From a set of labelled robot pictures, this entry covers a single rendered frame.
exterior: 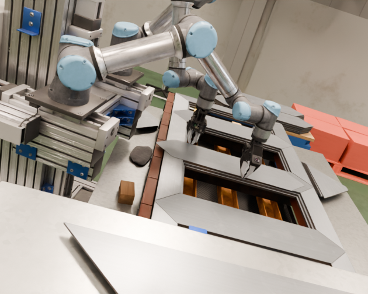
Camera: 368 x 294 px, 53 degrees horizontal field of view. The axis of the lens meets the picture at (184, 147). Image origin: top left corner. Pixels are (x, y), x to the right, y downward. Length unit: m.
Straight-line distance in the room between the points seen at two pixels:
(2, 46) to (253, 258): 1.30
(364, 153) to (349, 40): 1.73
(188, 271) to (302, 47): 4.85
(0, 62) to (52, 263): 1.15
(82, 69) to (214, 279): 0.76
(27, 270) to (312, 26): 5.02
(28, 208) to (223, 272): 0.44
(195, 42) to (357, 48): 4.43
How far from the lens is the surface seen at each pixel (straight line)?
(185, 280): 0.77
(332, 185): 2.15
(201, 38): 1.26
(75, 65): 1.22
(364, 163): 4.54
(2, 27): 1.71
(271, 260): 0.95
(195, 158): 1.68
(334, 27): 5.47
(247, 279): 0.84
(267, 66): 5.48
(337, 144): 4.36
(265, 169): 1.84
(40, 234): 0.83
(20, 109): 1.50
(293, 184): 1.82
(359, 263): 1.73
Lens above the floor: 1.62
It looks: 26 degrees down
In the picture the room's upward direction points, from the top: 18 degrees clockwise
